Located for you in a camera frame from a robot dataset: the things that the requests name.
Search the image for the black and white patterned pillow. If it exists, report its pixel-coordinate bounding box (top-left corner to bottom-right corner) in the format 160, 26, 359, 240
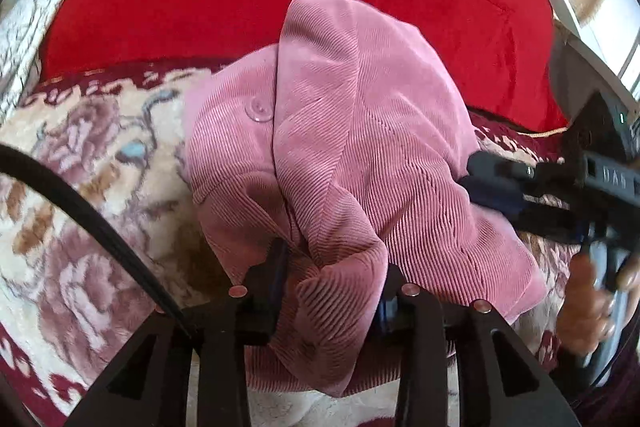
0, 0, 77, 121

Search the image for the white board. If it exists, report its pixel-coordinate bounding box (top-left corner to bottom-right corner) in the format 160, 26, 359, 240
537, 0, 640, 101

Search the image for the floral plush blanket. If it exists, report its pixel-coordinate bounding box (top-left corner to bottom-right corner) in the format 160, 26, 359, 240
0, 59, 601, 427

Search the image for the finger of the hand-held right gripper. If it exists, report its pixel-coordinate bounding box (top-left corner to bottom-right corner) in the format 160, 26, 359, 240
456, 176, 597, 244
464, 150, 587, 188

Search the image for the black cable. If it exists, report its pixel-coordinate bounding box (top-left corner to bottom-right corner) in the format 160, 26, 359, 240
0, 143, 195, 339

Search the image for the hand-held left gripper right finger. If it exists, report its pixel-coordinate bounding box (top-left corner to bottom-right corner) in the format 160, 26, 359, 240
376, 266, 582, 427

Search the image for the pink corduroy jacket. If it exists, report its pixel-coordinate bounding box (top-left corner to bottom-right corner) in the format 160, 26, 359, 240
182, 0, 549, 401

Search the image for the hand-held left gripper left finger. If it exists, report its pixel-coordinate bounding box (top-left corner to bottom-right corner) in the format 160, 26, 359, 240
65, 237, 291, 427

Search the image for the person's right hand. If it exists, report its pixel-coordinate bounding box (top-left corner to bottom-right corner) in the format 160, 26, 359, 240
556, 251, 640, 359

